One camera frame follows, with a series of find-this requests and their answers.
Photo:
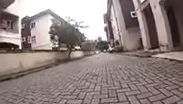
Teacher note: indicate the pale concrete boundary wall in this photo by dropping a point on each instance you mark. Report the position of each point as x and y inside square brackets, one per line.
[16, 60]

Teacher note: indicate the grey kerb strip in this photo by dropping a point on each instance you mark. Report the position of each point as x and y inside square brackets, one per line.
[15, 74]

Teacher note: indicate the white house with dark roof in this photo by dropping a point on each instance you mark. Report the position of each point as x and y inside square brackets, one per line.
[40, 32]

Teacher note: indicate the beige building with carport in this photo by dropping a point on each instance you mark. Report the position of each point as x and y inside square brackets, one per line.
[168, 11]

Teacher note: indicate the grey brick paved road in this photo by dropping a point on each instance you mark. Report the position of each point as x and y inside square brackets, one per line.
[94, 88]

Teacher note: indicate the white vehicle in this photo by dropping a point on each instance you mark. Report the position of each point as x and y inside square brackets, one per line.
[110, 49]

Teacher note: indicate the green tree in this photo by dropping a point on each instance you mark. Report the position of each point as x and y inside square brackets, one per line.
[65, 34]

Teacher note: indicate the beige and brown building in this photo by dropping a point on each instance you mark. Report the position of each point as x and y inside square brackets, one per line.
[123, 24]

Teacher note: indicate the distant green trees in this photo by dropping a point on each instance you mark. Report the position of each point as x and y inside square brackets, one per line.
[95, 45]

